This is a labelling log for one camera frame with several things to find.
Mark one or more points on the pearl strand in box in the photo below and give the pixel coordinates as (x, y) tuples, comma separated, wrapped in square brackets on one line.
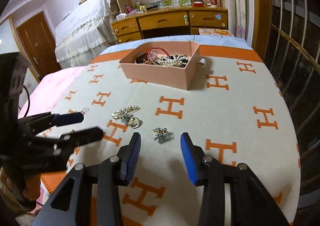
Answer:
[(173, 61)]

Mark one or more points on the orange white H-pattern blanket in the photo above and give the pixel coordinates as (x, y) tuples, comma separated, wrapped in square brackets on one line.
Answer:
[(233, 110)]

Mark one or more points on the white lace covered furniture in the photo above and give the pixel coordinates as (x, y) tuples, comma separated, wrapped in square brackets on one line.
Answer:
[(84, 33)]

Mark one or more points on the gold blue butterfly earring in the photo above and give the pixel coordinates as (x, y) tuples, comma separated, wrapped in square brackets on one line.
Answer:
[(162, 135)]

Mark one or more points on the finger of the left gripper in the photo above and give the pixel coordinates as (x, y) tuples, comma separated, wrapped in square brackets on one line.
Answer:
[(67, 119), (71, 140)]

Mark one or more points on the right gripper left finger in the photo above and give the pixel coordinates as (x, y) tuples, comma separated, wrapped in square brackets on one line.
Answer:
[(70, 204)]

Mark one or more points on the gold pearl brooch pin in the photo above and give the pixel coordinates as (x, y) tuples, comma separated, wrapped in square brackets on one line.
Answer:
[(125, 112)]

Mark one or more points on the metal window grille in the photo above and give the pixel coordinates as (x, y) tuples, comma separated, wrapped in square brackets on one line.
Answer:
[(293, 59)]

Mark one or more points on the cream knit sweater forearm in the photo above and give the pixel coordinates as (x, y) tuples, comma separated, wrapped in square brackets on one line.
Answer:
[(21, 213)]

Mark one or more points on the stack of magazines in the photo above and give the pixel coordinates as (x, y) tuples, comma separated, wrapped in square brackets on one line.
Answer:
[(215, 32)]

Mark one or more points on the pink jewelry box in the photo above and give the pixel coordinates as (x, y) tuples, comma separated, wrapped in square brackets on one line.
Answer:
[(140, 63)]

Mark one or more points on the pink floral bedsheet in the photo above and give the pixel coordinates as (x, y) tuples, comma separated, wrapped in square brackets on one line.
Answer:
[(49, 91)]

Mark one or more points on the brown wooden door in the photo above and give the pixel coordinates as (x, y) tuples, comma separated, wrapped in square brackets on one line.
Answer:
[(39, 44)]

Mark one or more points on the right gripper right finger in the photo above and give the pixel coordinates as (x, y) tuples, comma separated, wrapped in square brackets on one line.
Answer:
[(251, 203)]

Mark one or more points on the silver ring pink stone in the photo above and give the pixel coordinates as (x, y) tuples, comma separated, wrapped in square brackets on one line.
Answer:
[(84, 110)]

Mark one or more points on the person's left hand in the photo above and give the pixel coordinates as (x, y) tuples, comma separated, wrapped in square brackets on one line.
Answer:
[(32, 188)]

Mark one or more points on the wooden desk with drawers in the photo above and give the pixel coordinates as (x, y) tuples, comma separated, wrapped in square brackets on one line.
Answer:
[(180, 20)]

